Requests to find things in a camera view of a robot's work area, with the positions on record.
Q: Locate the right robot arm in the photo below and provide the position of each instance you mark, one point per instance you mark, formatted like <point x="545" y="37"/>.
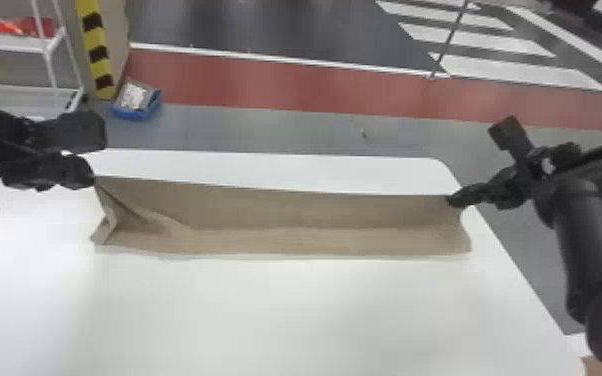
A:
<point x="592" y="220"/>

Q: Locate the white shelf trolley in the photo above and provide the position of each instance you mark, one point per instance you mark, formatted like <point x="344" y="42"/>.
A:
<point x="22" y="97"/>

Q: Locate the yellow black striped post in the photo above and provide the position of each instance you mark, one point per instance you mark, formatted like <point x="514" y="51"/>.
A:
<point x="97" y="50"/>

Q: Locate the blue tray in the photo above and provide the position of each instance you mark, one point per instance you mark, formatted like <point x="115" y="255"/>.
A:
<point x="135" y="100"/>

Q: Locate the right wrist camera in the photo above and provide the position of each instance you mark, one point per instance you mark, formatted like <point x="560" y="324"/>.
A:
<point x="511" y="135"/>

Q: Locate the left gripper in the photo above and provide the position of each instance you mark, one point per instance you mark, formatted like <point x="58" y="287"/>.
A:
<point x="30" y="170"/>

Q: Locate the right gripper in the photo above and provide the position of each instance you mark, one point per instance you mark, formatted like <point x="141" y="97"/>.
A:
<point x="522" y="181"/>

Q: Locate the beige towel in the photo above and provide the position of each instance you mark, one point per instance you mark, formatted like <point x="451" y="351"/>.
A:
<point x="280" y="220"/>

